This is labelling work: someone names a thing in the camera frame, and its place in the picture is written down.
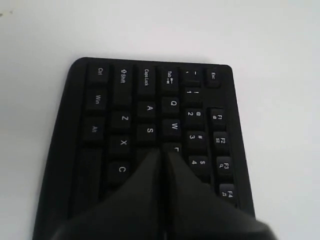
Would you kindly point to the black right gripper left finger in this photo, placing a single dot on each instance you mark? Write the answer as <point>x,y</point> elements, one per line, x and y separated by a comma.
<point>131,213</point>

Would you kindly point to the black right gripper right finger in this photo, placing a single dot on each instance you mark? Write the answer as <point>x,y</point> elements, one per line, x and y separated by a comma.
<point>196,213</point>

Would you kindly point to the black acer keyboard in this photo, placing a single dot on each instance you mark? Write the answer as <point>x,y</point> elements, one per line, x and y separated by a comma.
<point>114,111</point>

